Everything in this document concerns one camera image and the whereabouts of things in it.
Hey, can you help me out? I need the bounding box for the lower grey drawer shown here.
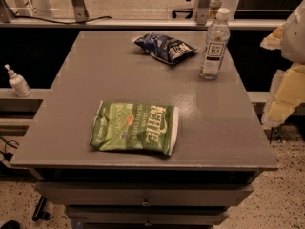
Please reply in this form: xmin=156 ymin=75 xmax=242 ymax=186
xmin=66 ymin=206 xmax=228 ymax=226

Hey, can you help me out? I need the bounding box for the upper grey drawer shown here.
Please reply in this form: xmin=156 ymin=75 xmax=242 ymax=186
xmin=35 ymin=182 xmax=253 ymax=207

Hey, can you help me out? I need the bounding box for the black cable on shelf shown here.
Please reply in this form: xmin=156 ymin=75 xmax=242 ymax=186
xmin=9 ymin=8 xmax=112 ymax=25

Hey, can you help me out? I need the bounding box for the metal frame leg left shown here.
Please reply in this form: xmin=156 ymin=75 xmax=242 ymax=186
xmin=71 ymin=0 xmax=89 ymax=23

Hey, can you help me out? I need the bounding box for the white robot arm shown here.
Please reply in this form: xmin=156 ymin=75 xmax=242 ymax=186
xmin=260 ymin=0 xmax=305 ymax=129

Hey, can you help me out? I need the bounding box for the grey drawer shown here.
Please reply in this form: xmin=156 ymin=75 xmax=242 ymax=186
xmin=35 ymin=182 xmax=253 ymax=207
xmin=66 ymin=206 xmax=228 ymax=226

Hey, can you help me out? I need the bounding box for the clear plastic water bottle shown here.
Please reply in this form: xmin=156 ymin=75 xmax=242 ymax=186
xmin=199 ymin=8 xmax=230 ymax=80

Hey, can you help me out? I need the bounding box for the green jalapeno chip bag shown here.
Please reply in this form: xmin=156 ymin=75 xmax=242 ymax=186
xmin=90 ymin=102 xmax=179 ymax=156

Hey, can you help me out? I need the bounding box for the black cable plug left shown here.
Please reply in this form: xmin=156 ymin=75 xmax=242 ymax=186
xmin=0 ymin=135 xmax=20 ymax=162

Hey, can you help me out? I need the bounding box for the white pump dispenser bottle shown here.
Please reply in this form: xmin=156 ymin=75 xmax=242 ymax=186
xmin=5 ymin=64 xmax=31 ymax=97

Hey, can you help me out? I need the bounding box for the black caster foot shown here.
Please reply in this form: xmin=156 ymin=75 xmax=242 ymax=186
xmin=31 ymin=196 xmax=50 ymax=221

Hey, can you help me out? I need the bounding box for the grey drawer cabinet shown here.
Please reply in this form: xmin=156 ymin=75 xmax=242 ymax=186
xmin=12 ymin=31 xmax=277 ymax=229

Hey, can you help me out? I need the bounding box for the metal frame leg right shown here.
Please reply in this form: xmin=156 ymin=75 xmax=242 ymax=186
xmin=194 ymin=0 xmax=211 ymax=25

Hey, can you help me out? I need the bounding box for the metal frame leg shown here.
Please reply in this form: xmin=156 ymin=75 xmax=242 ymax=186
xmin=71 ymin=0 xmax=89 ymax=23
xmin=194 ymin=0 xmax=211 ymax=25

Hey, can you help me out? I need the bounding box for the dark blue chip bag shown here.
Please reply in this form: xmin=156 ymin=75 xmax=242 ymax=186
xmin=133 ymin=32 xmax=196 ymax=65

